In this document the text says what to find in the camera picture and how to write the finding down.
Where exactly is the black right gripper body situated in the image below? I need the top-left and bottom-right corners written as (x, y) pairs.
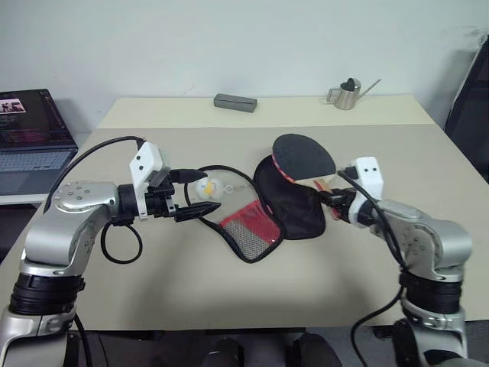
top-left (330, 188), bottom-right (358, 223)

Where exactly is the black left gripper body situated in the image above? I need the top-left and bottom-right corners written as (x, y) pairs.
top-left (144, 167), bottom-right (180, 221)

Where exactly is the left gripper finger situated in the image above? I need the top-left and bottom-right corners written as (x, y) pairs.
top-left (173, 203), bottom-right (222, 224)
top-left (170, 167), bottom-right (210, 184)

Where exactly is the black and red paddle case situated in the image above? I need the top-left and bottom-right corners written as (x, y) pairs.
top-left (183, 154), bottom-right (328, 265)

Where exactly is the black rubber table tennis paddle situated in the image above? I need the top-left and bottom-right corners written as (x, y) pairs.
top-left (271, 133), bottom-right (342, 222)

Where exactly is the grey rectangular box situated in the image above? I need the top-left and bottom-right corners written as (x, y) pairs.
top-left (212, 93), bottom-right (257, 115)

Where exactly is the silver metal watering can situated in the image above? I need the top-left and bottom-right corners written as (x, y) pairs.
top-left (325, 77), bottom-right (382, 111)

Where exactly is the dark rounded shape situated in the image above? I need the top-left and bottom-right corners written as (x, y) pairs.
top-left (282, 331), bottom-right (343, 367)
top-left (204, 336), bottom-right (246, 367)

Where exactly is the black upright panel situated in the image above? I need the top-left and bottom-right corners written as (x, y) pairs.
top-left (445, 36), bottom-right (489, 180)

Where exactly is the open laptop computer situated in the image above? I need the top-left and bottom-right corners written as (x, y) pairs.
top-left (0, 89), bottom-right (79, 196)

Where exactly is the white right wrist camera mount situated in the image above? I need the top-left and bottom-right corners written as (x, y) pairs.
top-left (345, 155), bottom-right (384, 229)

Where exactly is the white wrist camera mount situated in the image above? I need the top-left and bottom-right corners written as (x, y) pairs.
top-left (345, 155), bottom-right (384, 229)
top-left (128, 141), bottom-right (171, 222)

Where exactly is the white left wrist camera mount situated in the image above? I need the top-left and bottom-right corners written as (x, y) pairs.
top-left (128, 141), bottom-right (171, 222)

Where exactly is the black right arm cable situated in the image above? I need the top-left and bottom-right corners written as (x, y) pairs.
top-left (335, 166), bottom-right (412, 367)

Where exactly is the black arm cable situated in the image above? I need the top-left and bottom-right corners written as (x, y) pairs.
top-left (335, 166), bottom-right (412, 367)
top-left (44, 135), bottom-right (150, 367)

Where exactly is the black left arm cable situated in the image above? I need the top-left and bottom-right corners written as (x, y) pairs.
top-left (44, 135), bottom-right (150, 367)

